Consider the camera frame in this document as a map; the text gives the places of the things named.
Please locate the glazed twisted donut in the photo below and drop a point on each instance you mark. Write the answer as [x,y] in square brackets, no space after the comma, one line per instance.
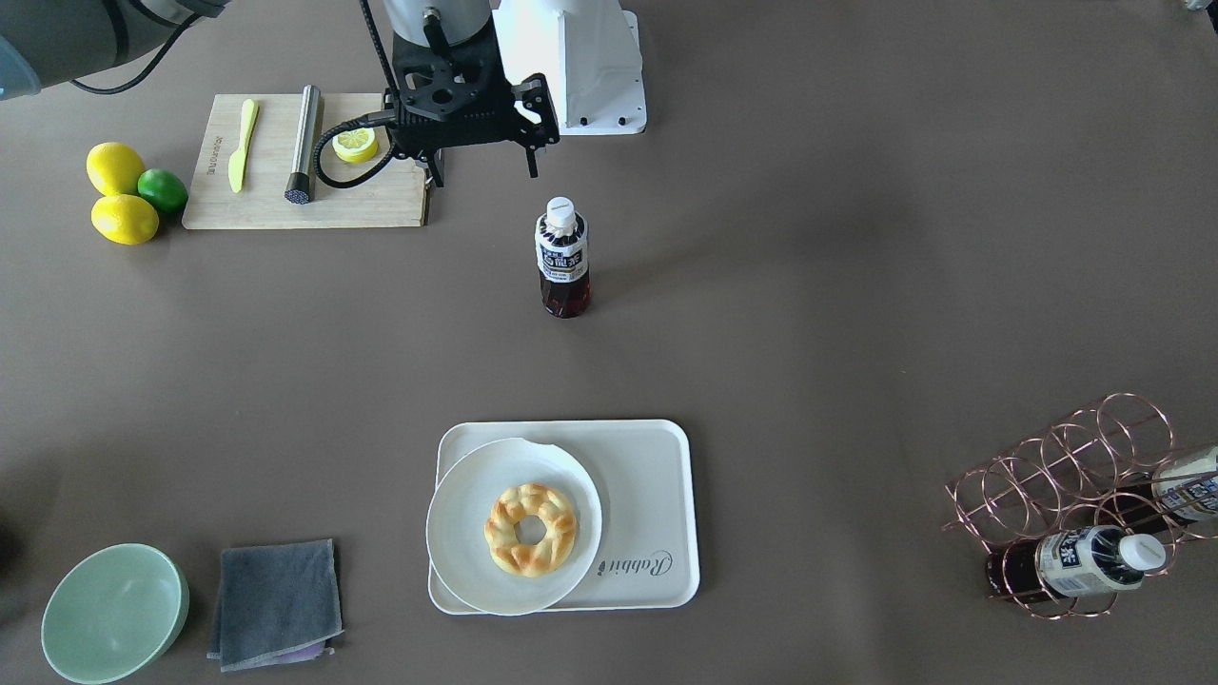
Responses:
[531,530]

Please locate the wooden cutting board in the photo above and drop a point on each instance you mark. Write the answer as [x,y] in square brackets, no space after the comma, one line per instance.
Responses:
[394,198]

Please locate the yellow lemon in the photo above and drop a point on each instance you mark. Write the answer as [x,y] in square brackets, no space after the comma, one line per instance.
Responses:
[125,219]
[114,168]

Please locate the yellow lemon upper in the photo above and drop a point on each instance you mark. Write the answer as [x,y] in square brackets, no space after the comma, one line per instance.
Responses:
[114,168]

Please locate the cream serving tray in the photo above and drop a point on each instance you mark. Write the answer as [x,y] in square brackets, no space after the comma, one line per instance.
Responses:
[646,557]

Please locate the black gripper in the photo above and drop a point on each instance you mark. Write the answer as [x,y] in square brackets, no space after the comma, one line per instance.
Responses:
[538,106]

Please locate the yellow lemon lower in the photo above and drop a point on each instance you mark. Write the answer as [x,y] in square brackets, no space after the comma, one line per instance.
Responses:
[125,219]

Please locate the grey folded cloth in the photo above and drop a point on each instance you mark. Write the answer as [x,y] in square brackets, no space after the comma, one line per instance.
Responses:
[277,604]

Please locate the mint green bowl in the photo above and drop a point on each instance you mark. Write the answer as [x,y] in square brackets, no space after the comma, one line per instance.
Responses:
[114,613]

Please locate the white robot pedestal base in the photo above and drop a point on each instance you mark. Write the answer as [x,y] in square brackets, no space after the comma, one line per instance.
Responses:
[589,53]

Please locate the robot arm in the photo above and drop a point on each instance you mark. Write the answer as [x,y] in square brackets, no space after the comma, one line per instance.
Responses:
[53,42]

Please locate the copper wire bottle rack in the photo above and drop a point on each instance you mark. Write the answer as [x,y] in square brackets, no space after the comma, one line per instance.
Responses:
[1056,480]

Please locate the half lemon slice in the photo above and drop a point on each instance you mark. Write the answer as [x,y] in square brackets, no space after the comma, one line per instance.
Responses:
[356,145]

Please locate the steel muddler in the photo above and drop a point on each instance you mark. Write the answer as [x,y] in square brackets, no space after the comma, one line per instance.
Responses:
[298,190]

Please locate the green lime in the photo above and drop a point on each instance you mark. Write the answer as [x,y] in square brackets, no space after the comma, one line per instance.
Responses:
[162,189]

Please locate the tea bottle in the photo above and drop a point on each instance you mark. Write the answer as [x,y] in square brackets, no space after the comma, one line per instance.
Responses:
[1179,493]
[561,242]
[1091,561]

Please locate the yellow plastic knife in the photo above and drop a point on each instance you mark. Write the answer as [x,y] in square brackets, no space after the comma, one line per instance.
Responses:
[236,165]

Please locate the white plate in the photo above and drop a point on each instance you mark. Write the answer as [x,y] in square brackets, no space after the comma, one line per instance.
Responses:
[454,529]

